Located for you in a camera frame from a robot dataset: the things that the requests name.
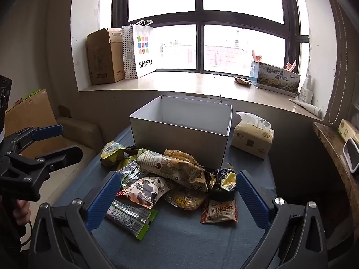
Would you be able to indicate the blue tablecloth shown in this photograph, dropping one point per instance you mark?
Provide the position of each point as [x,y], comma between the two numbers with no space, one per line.
[182,238]

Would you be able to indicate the yellow green small box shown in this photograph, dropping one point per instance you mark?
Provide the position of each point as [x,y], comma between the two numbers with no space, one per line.
[347,130]

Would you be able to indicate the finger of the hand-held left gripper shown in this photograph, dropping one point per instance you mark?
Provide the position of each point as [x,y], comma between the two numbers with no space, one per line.
[49,131]
[63,154]

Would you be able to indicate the yellow crinkled snack packet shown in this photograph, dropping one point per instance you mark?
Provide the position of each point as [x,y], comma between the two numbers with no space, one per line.
[179,155]

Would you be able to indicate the white shopping bag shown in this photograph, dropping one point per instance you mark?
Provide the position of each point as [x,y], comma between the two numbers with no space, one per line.
[144,61]

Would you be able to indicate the landscape printed long box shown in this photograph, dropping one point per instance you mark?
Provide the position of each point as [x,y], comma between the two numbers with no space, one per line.
[277,78]

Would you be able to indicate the beige stone windowsill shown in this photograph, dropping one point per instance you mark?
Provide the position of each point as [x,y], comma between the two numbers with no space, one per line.
[182,84]

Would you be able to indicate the green-ended bar packet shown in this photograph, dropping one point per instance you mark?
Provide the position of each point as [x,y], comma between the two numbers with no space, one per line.
[126,223]
[137,211]

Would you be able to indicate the black yellow snack packet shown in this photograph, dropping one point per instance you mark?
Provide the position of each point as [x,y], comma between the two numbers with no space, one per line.
[224,182]

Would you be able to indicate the green silver-edged snack packet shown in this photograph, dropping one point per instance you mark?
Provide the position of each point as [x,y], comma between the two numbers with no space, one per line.
[127,172]

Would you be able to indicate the white tube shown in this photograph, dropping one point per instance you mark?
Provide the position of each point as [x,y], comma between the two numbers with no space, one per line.
[305,106]

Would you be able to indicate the white cardboard box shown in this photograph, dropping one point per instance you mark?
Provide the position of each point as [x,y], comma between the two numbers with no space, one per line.
[179,143]

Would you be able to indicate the white red illustrated snack packet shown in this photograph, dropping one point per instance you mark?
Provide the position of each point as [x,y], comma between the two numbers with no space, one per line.
[143,190]

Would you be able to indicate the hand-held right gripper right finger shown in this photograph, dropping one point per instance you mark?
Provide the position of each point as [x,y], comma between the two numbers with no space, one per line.
[251,199]

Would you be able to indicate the small blue carton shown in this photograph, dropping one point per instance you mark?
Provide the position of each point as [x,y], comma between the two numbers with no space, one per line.
[253,74]

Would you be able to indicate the brown cardboard box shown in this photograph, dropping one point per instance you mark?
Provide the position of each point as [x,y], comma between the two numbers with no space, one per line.
[103,58]

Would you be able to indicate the small orange white snack packet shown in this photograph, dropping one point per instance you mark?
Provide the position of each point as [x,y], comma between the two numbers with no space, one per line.
[220,211]

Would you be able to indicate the white container dark lid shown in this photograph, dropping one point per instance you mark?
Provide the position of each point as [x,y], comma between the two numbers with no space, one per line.
[352,154]

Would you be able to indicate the orange plastic clip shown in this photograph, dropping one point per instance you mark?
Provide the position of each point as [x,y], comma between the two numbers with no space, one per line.
[291,65]
[255,56]

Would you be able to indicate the yellow pouch snack packet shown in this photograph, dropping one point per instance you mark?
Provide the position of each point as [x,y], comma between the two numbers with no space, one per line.
[112,152]

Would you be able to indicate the brown stone side counter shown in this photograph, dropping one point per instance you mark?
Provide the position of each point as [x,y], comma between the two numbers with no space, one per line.
[331,151]

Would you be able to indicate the orange cake packet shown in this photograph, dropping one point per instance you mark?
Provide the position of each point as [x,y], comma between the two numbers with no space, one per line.
[185,199]

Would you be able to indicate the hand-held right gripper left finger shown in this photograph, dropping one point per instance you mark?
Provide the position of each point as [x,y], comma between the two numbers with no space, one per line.
[103,199]

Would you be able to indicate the dark stitched curtain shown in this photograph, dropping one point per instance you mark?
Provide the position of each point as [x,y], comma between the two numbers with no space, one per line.
[350,47]

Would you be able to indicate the dark framed window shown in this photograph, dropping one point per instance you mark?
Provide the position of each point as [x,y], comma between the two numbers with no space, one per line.
[198,5]

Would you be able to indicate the large open cardboard box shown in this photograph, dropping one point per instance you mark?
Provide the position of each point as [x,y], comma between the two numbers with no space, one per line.
[30,115]

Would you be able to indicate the cream tissue pack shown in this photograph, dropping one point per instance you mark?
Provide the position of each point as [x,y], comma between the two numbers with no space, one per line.
[252,143]

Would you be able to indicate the cream illustrated snack packet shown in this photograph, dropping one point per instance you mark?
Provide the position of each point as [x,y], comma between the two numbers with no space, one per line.
[171,168]

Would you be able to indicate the person's left hand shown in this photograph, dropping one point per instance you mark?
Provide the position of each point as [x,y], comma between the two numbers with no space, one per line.
[22,212]

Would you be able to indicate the polka dot paper bag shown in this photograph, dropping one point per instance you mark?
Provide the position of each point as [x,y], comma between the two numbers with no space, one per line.
[128,56]

